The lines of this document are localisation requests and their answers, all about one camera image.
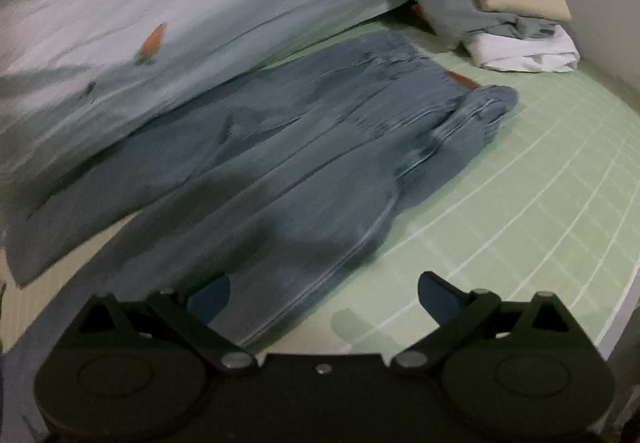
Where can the blue denim jeans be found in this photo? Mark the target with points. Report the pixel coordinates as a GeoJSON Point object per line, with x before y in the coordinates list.
{"type": "Point", "coordinates": [252, 199]}

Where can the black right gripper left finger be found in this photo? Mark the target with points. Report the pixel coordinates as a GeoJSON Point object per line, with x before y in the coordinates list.
{"type": "Point", "coordinates": [159, 321]}

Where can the grey folded garment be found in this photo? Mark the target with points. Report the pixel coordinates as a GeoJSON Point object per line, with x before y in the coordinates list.
{"type": "Point", "coordinates": [455, 21]}

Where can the green grid mat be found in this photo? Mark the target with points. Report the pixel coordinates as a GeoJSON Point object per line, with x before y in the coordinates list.
{"type": "Point", "coordinates": [551, 203]}

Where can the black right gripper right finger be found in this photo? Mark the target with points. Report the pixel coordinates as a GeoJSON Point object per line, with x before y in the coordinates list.
{"type": "Point", "coordinates": [465, 319]}

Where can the white folded garment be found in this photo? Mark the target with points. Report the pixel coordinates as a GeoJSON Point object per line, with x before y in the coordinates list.
{"type": "Point", "coordinates": [554, 54]}

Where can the light blue carrot-print sheet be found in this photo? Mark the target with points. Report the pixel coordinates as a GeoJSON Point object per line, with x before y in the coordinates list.
{"type": "Point", "coordinates": [78, 75]}

